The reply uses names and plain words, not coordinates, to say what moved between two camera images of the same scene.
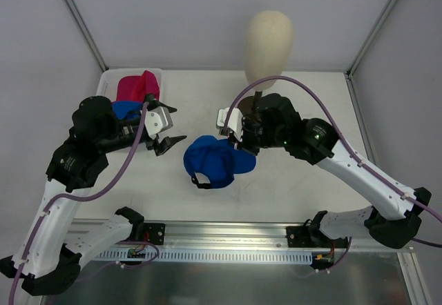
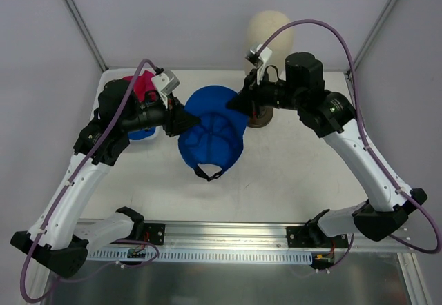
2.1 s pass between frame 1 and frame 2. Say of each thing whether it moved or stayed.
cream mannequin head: stayed
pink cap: stayed
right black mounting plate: stayed
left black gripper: moved
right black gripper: moved
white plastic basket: stayed
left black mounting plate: stayed
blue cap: moved
